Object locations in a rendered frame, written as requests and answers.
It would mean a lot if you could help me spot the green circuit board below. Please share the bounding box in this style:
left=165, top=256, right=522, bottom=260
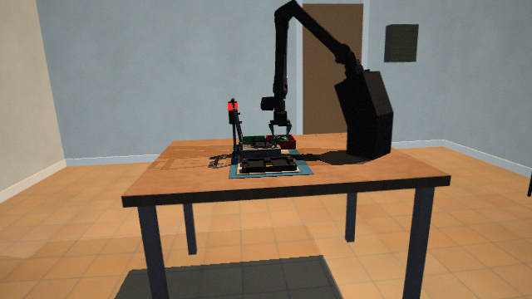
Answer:
left=274, top=135, right=288, bottom=141

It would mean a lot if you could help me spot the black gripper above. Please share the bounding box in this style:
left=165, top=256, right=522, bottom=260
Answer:
left=268, top=120, right=292, bottom=139

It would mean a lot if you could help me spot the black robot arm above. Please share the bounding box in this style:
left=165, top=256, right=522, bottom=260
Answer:
left=260, top=0, right=370, bottom=125

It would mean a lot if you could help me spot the red open box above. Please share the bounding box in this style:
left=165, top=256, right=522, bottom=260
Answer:
left=266, top=135, right=296, bottom=150

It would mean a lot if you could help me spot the green bin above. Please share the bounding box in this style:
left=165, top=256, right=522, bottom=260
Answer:
left=243, top=135, right=266, bottom=142

